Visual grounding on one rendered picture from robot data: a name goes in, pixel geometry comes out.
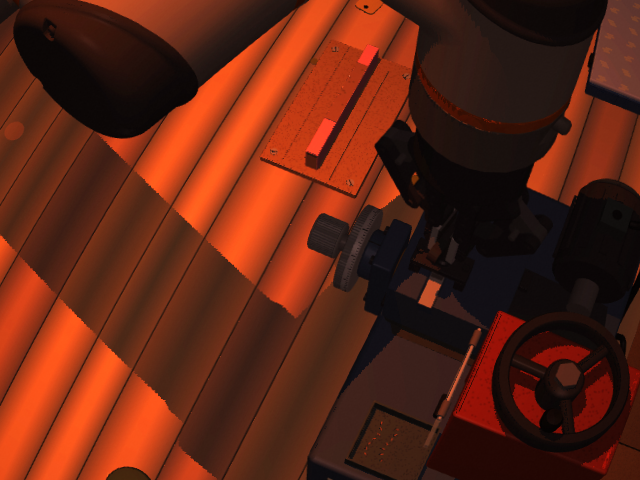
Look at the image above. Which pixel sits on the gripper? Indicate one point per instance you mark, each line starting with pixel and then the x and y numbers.
pixel 475 190

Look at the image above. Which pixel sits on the dark brown vise clamp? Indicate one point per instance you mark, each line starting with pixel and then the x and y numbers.
pixel 462 277

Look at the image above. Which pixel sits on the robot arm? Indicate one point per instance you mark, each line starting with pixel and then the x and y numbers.
pixel 500 75

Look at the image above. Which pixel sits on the grey graduated dial collar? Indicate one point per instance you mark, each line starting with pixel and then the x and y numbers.
pixel 357 250

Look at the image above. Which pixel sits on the grey knurled crank knob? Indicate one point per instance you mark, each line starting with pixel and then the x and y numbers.
pixel 327 235

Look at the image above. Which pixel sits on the blue grey key machine body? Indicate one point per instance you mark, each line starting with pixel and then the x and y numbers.
pixel 425 380

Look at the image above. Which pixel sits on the orange perforated board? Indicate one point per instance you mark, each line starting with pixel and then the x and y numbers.
pixel 350 150

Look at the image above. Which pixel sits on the dark motor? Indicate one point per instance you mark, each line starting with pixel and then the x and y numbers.
pixel 590 240

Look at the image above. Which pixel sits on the red long bar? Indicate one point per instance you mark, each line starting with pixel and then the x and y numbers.
pixel 322 137

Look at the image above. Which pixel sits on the grey slim rod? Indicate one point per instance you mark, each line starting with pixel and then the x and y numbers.
pixel 462 370

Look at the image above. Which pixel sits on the small tan plate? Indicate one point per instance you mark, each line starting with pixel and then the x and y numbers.
pixel 367 7

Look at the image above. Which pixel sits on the dark handwheel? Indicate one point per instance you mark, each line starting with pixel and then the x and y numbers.
pixel 562 382

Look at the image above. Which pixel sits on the blue dotted panel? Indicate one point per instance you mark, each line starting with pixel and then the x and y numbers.
pixel 620 50

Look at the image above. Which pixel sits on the red gear box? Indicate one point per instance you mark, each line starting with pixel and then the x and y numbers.
pixel 475 430

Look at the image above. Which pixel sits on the dark framed chip tray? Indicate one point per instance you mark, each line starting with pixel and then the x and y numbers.
pixel 385 440

